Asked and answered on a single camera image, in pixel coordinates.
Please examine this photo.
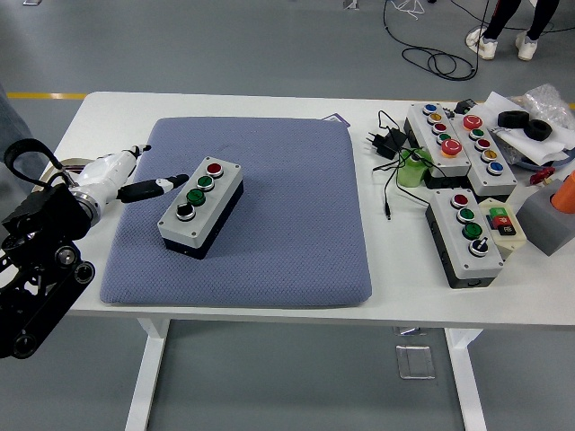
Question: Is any white cord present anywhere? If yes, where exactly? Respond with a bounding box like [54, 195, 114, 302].
[389, 0, 426, 22]

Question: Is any blue round dish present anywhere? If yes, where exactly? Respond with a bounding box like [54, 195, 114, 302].
[511, 147, 575, 172]

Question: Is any black adapter cable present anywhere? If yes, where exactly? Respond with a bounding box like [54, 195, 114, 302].
[371, 110, 432, 222]

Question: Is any blue-grey fabric mat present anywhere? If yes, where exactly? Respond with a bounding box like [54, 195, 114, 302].
[98, 116, 373, 310]

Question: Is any clear bubble wrap bag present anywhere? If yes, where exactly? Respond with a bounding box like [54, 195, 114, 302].
[509, 83, 575, 131]

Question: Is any grey block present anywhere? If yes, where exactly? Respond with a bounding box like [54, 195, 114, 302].
[516, 177, 575, 258]

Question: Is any white table leg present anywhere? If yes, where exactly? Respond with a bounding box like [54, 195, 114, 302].
[124, 317, 171, 431]
[444, 327, 489, 431]

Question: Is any white paper sheet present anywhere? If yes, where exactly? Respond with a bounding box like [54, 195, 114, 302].
[475, 91, 575, 165]

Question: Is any purple-edged card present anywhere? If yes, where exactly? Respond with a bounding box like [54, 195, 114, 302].
[321, 111, 351, 129]

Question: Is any cream three-key switch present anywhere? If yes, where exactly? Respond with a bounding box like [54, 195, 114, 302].
[476, 197, 526, 261]

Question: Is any grey four-button control box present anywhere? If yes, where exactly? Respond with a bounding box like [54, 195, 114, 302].
[424, 188, 505, 289]
[156, 155, 244, 261]

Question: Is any person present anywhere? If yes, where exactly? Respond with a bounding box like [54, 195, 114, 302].
[0, 83, 49, 189]
[464, 0, 562, 62]

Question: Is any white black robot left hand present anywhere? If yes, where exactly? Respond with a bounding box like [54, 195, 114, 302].
[71, 143, 190, 207]

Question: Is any black floor cable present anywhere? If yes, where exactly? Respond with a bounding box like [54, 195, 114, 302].
[382, 0, 478, 82]

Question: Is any green cup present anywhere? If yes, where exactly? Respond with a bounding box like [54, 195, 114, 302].
[395, 146, 433, 189]

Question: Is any black power adapter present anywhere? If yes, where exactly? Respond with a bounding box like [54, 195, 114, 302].
[362, 127, 409, 160]

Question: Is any orange cylinder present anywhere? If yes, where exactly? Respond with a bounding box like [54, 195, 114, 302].
[551, 169, 575, 216]

